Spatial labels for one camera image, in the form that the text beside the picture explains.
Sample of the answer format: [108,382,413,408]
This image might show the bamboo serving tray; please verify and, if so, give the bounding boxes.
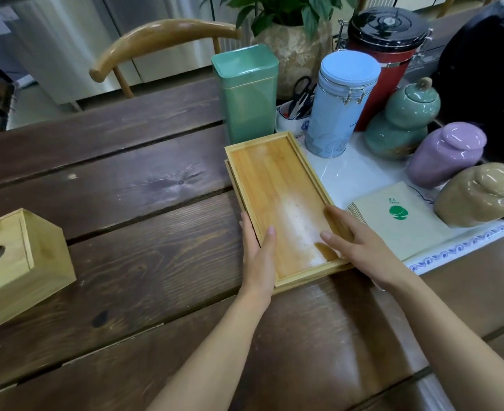
[224,159,356,295]
[225,132,355,284]

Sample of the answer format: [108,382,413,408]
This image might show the black scissors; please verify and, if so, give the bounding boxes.
[288,75,318,119]

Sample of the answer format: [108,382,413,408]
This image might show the wooden chair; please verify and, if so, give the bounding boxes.
[89,19,242,100]

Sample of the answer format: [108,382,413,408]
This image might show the green rectangular tin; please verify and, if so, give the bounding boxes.
[211,44,280,144]

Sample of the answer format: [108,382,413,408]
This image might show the green leafy plant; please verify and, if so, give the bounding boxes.
[200,0,360,41]

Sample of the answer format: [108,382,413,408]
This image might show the mottled beige plant pot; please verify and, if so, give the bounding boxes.
[251,22,335,101]

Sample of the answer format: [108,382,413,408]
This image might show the light blue clasp canister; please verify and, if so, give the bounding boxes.
[304,50,382,159]

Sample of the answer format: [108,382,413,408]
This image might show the stainless steel cabinet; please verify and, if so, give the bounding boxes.
[3,0,252,104]

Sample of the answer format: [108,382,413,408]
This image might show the person's left hand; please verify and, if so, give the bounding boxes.
[239,211,277,302]

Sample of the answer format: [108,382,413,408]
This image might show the person's left forearm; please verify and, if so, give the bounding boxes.
[146,285,275,411]

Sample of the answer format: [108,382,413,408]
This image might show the purple ceramic jar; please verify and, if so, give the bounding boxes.
[405,121,488,190]

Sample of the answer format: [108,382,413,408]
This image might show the person's right hand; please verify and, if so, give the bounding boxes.
[320,205,413,292]

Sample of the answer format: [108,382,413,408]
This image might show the stack of beige paper napkins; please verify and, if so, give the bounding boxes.
[345,181,452,263]

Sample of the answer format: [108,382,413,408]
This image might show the white and blue holder cup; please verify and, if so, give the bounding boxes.
[276,100,315,138]

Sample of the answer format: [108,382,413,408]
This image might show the bamboo tissue box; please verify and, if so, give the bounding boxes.
[0,208,77,328]

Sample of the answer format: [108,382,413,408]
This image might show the white tray with blue pattern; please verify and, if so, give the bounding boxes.
[296,132,504,277]

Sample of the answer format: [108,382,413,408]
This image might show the red canister with black lid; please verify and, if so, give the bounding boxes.
[338,7,433,132]

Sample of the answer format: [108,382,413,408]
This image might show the black round appliance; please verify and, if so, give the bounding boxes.
[431,0,504,168]

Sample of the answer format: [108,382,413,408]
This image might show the beige ceramic jar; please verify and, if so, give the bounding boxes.
[433,162,504,228]

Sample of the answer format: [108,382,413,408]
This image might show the person's right forearm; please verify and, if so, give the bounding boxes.
[375,269,504,411]

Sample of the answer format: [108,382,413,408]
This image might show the green ceramic gourd jar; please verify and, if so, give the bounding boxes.
[364,77,442,161]

